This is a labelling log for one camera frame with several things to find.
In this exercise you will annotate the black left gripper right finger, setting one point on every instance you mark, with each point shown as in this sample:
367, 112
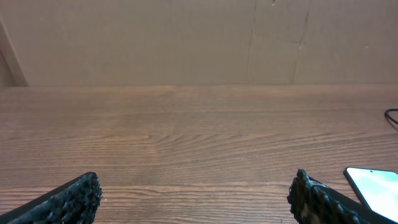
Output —
313, 202

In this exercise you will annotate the black Samsung smartphone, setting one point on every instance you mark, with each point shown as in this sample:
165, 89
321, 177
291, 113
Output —
376, 189

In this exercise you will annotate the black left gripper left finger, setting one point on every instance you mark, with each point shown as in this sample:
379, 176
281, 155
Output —
74, 202

